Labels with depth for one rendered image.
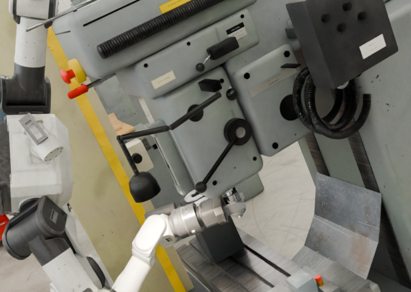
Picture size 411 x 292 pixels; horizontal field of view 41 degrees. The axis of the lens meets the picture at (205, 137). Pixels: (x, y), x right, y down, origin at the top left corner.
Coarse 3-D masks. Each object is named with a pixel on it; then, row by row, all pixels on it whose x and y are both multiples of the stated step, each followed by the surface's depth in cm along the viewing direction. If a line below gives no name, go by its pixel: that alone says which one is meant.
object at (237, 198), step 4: (236, 196) 156; (224, 200) 157; (228, 200) 156; (232, 200) 155; (236, 200) 156; (240, 200) 157; (244, 208) 158; (236, 212) 157; (240, 212) 157; (244, 212) 158; (232, 216) 158; (236, 216) 157
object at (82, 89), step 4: (108, 76) 148; (112, 76) 149; (96, 80) 147; (100, 80) 147; (104, 80) 148; (84, 84) 146; (88, 84) 146; (92, 84) 147; (96, 84) 147; (76, 88) 145; (80, 88) 145; (84, 88) 145; (88, 88) 147; (68, 92) 145; (72, 92) 145; (76, 92) 145; (80, 92) 145; (84, 92) 146; (68, 96) 145; (72, 96) 145; (76, 96) 145
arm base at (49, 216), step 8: (40, 200) 153; (48, 200) 154; (32, 208) 154; (40, 208) 149; (48, 208) 152; (56, 208) 155; (16, 216) 156; (24, 216) 155; (40, 216) 147; (48, 216) 150; (56, 216) 153; (64, 216) 156; (8, 224) 156; (16, 224) 156; (40, 224) 147; (48, 224) 148; (56, 224) 151; (64, 224) 154; (48, 232) 148; (56, 232) 149; (8, 248) 150; (16, 256) 151; (24, 256) 153
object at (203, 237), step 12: (192, 192) 205; (180, 204) 207; (228, 216) 190; (204, 228) 188; (216, 228) 190; (228, 228) 191; (204, 240) 189; (216, 240) 190; (228, 240) 192; (240, 240) 193; (216, 252) 191; (228, 252) 193
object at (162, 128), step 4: (156, 128) 126; (160, 128) 125; (164, 128) 125; (168, 128) 124; (132, 132) 131; (136, 132) 130; (140, 132) 129; (144, 132) 128; (148, 132) 127; (152, 132) 127; (156, 132) 126; (160, 132) 126; (120, 136) 133; (124, 136) 132; (128, 136) 131; (132, 136) 131; (136, 136) 130; (140, 136) 130
